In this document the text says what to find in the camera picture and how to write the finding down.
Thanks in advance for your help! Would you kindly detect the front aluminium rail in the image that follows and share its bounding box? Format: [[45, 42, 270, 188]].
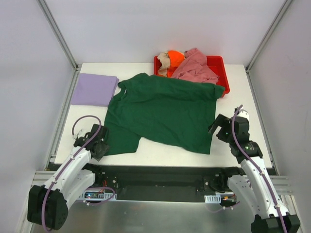
[[31, 170, 294, 195]]

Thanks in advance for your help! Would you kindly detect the orange t shirt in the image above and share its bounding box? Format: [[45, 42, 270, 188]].
[[156, 50, 185, 78]]

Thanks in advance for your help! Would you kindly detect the green t shirt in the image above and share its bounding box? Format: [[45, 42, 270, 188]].
[[104, 73, 225, 155]]

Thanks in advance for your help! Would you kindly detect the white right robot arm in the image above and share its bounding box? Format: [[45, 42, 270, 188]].
[[208, 110, 301, 233]]

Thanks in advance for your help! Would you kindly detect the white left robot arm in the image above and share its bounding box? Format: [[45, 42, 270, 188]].
[[27, 124, 109, 230]]

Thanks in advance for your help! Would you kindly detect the pink t shirt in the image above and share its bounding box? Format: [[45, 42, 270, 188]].
[[171, 48, 219, 84]]

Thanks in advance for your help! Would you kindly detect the red plastic bin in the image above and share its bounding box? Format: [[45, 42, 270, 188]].
[[153, 55, 230, 98]]

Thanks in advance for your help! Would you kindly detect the left aluminium frame post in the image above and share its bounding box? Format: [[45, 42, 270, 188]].
[[36, 0, 79, 70]]

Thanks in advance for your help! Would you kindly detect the aluminium frame post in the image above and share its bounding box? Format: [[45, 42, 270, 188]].
[[36, 0, 79, 70], [245, 0, 294, 73]]

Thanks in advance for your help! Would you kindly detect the right white cable duct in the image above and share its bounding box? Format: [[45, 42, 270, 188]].
[[204, 194, 222, 204]]

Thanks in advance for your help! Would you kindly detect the beige t shirt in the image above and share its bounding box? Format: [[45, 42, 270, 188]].
[[157, 51, 171, 77]]

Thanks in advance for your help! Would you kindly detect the folded lavender t shirt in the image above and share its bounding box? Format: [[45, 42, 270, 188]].
[[70, 73, 119, 107]]

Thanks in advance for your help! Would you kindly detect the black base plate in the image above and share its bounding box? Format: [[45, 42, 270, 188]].
[[83, 164, 245, 203]]

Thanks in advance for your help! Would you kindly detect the white cable duct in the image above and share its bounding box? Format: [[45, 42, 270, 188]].
[[204, 194, 222, 204], [77, 190, 117, 201]]

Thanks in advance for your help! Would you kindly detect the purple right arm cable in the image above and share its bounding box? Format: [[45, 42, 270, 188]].
[[204, 104, 287, 233]]

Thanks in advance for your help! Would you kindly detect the right aluminium frame post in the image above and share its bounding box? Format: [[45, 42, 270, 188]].
[[245, 0, 294, 73]]

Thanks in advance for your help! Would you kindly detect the left white cable duct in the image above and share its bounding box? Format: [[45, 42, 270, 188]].
[[77, 190, 117, 201]]

